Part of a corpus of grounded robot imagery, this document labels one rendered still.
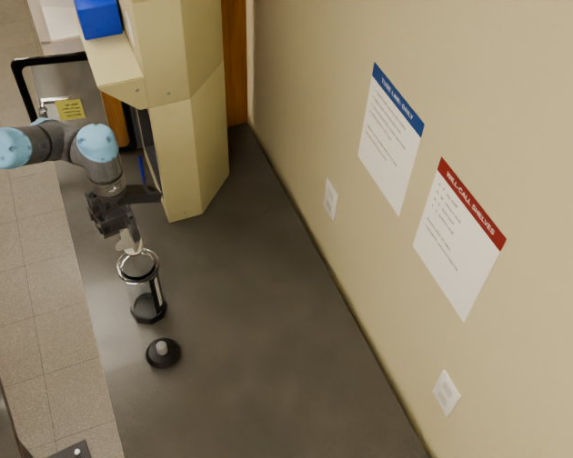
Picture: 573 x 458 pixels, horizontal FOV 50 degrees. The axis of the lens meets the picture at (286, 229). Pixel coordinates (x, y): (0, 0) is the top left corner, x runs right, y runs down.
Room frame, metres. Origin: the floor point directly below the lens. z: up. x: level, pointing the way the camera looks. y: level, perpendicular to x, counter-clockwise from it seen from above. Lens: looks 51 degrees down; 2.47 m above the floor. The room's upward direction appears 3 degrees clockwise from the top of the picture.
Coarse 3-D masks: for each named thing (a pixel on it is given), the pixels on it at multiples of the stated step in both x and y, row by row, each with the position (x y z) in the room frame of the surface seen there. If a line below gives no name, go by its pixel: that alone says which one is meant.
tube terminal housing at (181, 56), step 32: (128, 0) 1.28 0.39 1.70; (160, 0) 1.27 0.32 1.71; (192, 0) 1.34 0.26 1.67; (128, 32) 1.37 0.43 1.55; (160, 32) 1.27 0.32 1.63; (192, 32) 1.33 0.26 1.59; (160, 64) 1.26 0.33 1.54; (192, 64) 1.31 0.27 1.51; (160, 96) 1.26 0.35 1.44; (192, 96) 1.30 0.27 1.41; (224, 96) 1.47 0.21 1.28; (160, 128) 1.25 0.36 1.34; (192, 128) 1.29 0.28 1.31; (224, 128) 1.46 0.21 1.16; (160, 160) 1.25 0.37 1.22; (192, 160) 1.28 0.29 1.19; (224, 160) 1.45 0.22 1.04; (160, 192) 1.31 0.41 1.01; (192, 192) 1.28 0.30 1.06
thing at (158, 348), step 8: (152, 344) 0.79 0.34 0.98; (160, 344) 0.78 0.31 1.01; (168, 344) 0.79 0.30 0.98; (176, 344) 0.80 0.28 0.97; (152, 352) 0.77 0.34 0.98; (160, 352) 0.76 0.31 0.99; (168, 352) 0.77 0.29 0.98; (176, 352) 0.77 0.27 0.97; (152, 360) 0.74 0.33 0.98; (160, 360) 0.75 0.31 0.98; (168, 360) 0.75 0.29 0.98; (176, 360) 0.75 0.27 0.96; (160, 368) 0.73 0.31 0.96
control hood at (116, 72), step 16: (80, 32) 1.42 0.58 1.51; (96, 48) 1.35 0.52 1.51; (112, 48) 1.35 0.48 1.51; (128, 48) 1.36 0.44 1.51; (96, 64) 1.28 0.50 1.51; (112, 64) 1.29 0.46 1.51; (128, 64) 1.29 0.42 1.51; (96, 80) 1.22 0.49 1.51; (112, 80) 1.22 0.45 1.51; (128, 80) 1.23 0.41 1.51; (144, 80) 1.25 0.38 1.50; (128, 96) 1.22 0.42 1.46; (144, 96) 1.24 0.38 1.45
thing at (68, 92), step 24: (24, 72) 1.44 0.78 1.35; (48, 72) 1.46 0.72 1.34; (72, 72) 1.48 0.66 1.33; (48, 96) 1.45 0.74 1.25; (72, 96) 1.47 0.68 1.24; (96, 96) 1.49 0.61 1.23; (72, 120) 1.47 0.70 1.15; (96, 120) 1.49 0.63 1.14; (120, 120) 1.51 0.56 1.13; (120, 144) 1.50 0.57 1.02
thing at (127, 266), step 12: (144, 252) 0.96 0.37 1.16; (120, 264) 0.91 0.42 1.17; (132, 264) 0.95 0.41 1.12; (144, 264) 0.96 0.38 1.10; (156, 264) 0.92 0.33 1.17; (132, 276) 0.94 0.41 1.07; (144, 276) 0.88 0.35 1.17; (132, 288) 0.87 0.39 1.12; (144, 288) 0.88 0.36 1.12; (132, 300) 0.88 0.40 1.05; (144, 300) 0.87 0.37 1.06; (144, 312) 0.87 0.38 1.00
